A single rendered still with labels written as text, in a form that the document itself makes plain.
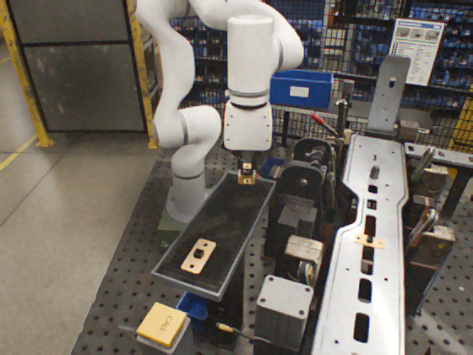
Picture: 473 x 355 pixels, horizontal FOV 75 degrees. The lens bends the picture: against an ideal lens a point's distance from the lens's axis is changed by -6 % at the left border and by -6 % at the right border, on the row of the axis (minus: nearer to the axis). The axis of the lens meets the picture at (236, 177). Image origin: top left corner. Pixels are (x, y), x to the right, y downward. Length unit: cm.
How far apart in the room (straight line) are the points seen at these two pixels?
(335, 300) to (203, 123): 65
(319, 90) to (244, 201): 98
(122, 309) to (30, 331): 107
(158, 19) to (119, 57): 228
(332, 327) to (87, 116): 322
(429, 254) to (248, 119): 65
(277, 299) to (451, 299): 82
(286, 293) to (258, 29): 49
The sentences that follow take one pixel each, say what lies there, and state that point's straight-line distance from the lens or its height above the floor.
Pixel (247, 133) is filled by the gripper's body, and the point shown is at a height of 134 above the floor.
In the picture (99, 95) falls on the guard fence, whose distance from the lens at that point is 347.
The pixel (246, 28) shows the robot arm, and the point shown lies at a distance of 61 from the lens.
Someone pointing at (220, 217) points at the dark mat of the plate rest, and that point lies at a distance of 74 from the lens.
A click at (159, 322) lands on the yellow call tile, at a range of 58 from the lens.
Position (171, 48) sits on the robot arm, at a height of 143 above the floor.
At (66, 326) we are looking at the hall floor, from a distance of 212.
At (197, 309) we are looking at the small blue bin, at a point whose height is 70.
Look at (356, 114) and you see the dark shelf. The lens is 166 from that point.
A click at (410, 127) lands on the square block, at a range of 156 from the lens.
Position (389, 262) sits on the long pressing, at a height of 100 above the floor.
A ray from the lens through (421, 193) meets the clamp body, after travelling 134.
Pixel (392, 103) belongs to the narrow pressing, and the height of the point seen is 114.
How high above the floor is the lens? 165
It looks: 34 degrees down
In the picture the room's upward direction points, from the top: straight up
